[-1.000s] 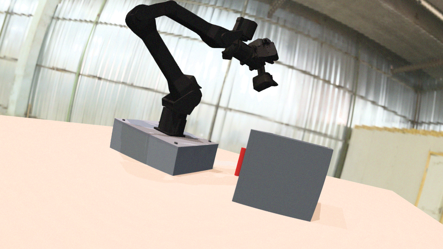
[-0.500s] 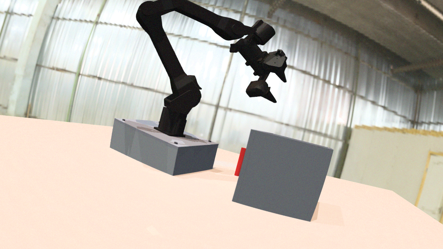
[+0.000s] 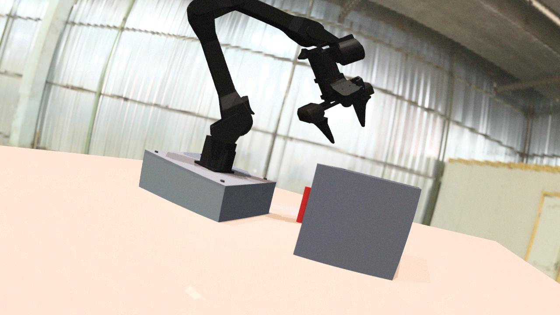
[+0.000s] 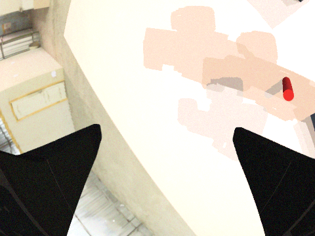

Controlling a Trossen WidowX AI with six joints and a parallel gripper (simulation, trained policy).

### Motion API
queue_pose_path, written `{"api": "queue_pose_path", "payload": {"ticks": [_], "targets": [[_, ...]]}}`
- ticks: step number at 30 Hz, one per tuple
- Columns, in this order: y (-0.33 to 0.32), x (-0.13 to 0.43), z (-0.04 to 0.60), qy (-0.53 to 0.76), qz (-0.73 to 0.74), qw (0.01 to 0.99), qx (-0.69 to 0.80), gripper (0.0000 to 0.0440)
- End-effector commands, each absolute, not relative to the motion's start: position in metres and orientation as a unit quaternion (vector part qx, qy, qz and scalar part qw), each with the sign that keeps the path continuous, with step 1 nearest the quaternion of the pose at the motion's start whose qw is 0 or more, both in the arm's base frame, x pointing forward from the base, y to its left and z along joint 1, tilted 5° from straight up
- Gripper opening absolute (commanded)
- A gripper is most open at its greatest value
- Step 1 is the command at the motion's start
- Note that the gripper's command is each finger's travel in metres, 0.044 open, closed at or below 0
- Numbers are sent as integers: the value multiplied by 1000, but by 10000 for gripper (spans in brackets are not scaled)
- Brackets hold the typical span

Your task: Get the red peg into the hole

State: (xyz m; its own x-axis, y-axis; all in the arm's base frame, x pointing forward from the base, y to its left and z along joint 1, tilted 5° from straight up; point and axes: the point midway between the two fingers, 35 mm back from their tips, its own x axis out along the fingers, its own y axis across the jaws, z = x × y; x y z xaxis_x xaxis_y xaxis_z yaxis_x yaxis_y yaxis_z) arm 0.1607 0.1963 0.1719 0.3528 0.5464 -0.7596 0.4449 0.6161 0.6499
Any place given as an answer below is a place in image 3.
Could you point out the red peg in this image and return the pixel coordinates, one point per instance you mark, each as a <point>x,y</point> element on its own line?
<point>303,204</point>

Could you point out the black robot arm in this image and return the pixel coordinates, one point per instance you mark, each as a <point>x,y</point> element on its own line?
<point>218,152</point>

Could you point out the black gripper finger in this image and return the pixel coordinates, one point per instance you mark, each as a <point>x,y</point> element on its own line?
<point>324,127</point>
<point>360,108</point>

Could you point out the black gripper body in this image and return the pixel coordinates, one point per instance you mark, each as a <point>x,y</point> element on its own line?
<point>312,112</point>

